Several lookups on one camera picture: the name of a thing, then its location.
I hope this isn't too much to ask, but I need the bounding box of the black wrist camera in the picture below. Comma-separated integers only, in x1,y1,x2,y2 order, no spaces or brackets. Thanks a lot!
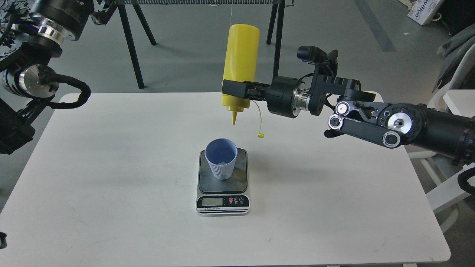
297,46,339,76

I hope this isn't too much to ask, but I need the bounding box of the grey jacket on chair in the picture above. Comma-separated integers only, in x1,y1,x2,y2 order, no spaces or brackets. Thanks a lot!
432,24,475,92

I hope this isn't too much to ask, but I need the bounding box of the black trestle table frame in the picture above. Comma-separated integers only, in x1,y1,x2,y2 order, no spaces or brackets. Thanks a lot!
116,0,295,89

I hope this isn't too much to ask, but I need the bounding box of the digital kitchen scale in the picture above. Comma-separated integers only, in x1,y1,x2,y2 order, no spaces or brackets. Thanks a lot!
196,148,250,216

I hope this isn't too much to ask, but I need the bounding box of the yellow squeeze bottle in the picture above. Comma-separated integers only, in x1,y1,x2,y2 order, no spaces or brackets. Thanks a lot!
221,24,260,125

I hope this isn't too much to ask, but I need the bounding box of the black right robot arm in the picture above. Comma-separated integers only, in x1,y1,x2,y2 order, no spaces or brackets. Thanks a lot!
222,75,474,164

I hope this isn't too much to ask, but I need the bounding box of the black cable bundle on floor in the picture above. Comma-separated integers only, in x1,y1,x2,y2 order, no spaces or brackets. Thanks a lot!
0,0,37,23

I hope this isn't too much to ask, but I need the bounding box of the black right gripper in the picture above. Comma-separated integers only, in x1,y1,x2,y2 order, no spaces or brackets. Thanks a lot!
221,76,301,119

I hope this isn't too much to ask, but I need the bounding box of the blue plastic cup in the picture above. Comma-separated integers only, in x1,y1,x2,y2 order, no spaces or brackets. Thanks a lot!
204,138,238,180

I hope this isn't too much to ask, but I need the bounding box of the white cardboard box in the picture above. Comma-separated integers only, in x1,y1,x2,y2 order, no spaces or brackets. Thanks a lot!
407,0,444,26

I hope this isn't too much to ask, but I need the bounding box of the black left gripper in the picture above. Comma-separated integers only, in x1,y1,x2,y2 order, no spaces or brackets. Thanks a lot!
29,0,118,41

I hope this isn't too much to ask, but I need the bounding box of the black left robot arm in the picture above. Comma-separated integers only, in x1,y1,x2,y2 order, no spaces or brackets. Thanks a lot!
0,0,95,154

